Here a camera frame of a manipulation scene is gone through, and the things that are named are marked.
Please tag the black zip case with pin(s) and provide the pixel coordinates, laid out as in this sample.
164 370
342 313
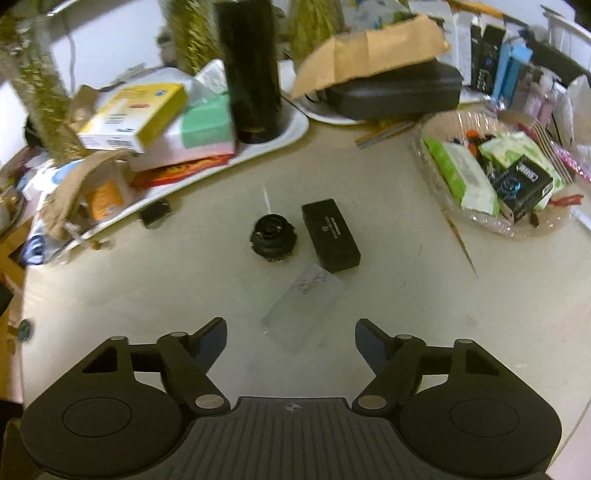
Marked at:
397 90

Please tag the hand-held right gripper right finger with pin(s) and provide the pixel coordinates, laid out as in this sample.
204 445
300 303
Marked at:
369 344

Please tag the green white packet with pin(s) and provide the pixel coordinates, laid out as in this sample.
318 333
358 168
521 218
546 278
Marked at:
512 146

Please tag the white tray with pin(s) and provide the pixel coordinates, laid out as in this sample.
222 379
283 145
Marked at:
295 125

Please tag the glass vase with bamboo plant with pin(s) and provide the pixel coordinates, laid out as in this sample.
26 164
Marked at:
41 92
194 32
316 25

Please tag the white printed plastic bag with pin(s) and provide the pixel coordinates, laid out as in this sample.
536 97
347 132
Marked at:
378 14

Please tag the yellow white box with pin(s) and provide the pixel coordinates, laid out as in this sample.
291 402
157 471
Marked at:
138 115

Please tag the small black connector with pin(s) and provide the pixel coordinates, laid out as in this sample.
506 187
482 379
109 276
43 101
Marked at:
155 212

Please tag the black printed box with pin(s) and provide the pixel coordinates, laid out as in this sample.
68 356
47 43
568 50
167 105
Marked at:
524 184

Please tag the pink bottle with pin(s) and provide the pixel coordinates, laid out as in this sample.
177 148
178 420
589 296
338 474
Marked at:
540 92

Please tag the tall black carton box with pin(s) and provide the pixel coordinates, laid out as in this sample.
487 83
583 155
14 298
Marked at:
487 57

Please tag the black thermos bottle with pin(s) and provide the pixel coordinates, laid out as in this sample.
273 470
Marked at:
251 74

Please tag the red packet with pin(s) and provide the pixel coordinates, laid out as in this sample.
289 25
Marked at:
184 170

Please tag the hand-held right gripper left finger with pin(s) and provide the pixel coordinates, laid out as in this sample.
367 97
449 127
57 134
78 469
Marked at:
213 344

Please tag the clear plastic bag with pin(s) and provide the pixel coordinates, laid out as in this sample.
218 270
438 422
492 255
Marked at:
304 304

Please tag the white carton box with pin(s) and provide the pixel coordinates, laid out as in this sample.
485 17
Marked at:
461 46

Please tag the clear glass bowl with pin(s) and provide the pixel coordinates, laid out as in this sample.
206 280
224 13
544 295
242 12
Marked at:
531 228

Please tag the small green round object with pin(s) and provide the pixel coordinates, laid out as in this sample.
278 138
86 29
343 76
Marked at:
23 330

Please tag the green wipes packet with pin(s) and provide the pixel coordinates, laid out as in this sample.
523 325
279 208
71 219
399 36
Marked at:
464 177

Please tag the orange packet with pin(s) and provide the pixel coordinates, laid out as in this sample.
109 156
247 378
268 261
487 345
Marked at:
105 199

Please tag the wooden chopsticks pair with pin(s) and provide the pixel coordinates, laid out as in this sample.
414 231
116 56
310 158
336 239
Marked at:
385 134

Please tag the brown paper envelope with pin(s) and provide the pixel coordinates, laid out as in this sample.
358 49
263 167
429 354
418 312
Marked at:
378 50

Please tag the brown paper bag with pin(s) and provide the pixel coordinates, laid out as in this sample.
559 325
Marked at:
78 184

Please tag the clear plastic wrapper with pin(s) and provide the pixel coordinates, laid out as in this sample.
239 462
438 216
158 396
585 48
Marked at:
210 83

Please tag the black round knob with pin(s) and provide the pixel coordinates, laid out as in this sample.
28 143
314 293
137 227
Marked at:
273 235

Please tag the small flat black box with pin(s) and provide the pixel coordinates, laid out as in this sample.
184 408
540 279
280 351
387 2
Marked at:
330 235

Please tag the white plate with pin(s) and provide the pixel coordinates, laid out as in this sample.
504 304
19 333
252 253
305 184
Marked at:
323 117

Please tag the blue carton box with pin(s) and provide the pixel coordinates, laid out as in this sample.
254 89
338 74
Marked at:
512 69

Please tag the green white tissue pack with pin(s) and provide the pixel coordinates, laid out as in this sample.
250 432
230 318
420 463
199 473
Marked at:
184 154

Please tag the blue white plastic packet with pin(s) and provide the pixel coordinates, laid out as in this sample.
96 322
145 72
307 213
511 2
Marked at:
44 244

